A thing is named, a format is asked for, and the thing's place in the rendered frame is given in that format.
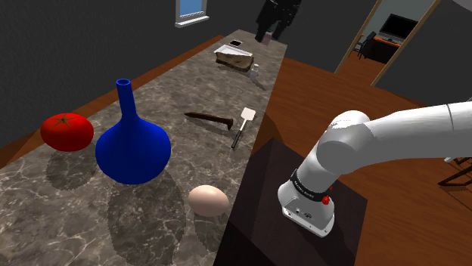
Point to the dark robot stand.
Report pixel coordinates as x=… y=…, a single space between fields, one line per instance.
x=265 y=206

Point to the desk with black monitor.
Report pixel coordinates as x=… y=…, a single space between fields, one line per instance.
x=391 y=37

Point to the bread loaf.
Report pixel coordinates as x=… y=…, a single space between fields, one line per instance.
x=232 y=59

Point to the white rectangular tray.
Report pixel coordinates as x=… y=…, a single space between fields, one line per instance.
x=230 y=49

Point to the dark brown knife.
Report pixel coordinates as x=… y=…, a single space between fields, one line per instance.
x=210 y=118

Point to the window with white frame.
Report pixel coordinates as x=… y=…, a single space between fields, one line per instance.
x=190 y=11

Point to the dark wooden stool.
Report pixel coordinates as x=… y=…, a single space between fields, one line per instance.
x=457 y=171

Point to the blue vase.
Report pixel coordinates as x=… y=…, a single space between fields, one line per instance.
x=131 y=147

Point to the red tomato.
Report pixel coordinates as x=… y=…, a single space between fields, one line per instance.
x=67 y=131

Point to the small clear salt shaker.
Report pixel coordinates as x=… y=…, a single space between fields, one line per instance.
x=254 y=71

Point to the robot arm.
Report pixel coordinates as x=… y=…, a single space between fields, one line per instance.
x=387 y=136

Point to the beige egg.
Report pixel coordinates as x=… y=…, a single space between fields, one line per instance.
x=208 y=200

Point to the dark chair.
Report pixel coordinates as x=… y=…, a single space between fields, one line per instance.
x=365 y=44

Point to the dark coat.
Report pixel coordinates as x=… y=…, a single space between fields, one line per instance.
x=276 y=16

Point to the small black phone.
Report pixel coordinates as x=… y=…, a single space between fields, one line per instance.
x=235 y=43

